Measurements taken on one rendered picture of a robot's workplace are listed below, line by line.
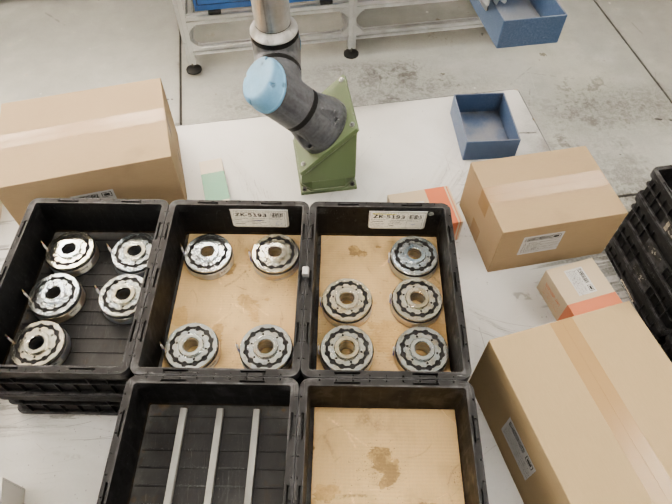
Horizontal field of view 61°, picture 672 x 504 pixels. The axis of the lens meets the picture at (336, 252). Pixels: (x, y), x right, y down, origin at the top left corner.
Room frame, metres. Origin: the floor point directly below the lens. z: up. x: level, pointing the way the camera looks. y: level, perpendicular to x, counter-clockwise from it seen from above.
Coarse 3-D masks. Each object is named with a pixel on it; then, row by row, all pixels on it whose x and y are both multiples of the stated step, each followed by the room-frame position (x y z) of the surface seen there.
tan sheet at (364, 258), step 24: (336, 240) 0.76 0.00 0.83; (360, 240) 0.76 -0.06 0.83; (384, 240) 0.76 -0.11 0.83; (432, 240) 0.76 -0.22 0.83; (336, 264) 0.69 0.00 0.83; (360, 264) 0.69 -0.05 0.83; (384, 264) 0.69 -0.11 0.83; (384, 288) 0.63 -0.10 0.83; (384, 312) 0.57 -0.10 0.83; (384, 336) 0.52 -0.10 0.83; (384, 360) 0.46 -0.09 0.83
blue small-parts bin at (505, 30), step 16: (512, 0) 1.32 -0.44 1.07; (528, 0) 1.32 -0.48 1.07; (544, 0) 1.26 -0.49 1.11; (480, 16) 1.25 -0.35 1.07; (496, 16) 1.17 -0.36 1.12; (512, 16) 1.25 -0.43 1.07; (528, 16) 1.25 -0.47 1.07; (544, 16) 1.15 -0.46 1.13; (560, 16) 1.15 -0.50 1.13; (496, 32) 1.15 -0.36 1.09; (512, 32) 1.13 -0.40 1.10; (528, 32) 1.14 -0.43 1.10; (544, 32) 1.15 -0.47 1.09; (560, 32) 1.15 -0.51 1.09
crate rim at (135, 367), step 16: (304, 208) 0.77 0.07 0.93; (304, 224) 0.73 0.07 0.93; (304, 240) 0.68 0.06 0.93; (160, 256) 0.64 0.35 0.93; (304, 256) 0.64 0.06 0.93; (160, 272) 0.61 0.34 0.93; (304, 288) 0.57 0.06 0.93; (144, 320) 0.50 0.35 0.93; (144, 336) 0.47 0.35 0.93; (144, 368) 0.40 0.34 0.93; (160, 368) 0.40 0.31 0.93; (176, 368) 0.40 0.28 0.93; (192, 368) 0.40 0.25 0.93; (208, 368) 0.40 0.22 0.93; (224, 368) 0.40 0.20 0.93; (240, 368) 0.40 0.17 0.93
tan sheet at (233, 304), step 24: (240, 240) 0.76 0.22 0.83; (240, 264) 0.69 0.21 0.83; (192, 288) 0.63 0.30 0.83; (216, 288) 0.63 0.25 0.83; (240, 288) 0.63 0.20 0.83; (264, 288) 0.63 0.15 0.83; (288, 288) 0.63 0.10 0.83; (192, 312) 0.57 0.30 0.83; (216, 312) 0.57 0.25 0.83; (240, 312) 0.57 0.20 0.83; (264, 312) 0.57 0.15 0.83; (288, 312) 0.57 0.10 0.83; (168, 336) 0.52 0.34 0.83; (240, 336) 0.52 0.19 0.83; (240, 360) 0.46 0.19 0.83
